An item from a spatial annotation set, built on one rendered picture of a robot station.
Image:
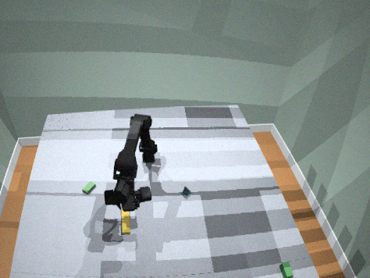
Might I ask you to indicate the teal wedge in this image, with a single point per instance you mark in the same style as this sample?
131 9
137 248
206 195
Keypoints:
186 193

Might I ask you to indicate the green rectangular block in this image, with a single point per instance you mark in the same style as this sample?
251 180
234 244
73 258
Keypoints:
286 270
88 188

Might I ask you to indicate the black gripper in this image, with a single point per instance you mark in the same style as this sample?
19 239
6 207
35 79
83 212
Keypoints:
143 194

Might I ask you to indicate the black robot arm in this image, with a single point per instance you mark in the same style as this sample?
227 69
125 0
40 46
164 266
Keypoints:
126 162

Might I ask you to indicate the yellow bar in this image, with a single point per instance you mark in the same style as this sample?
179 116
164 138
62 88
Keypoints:
126 222

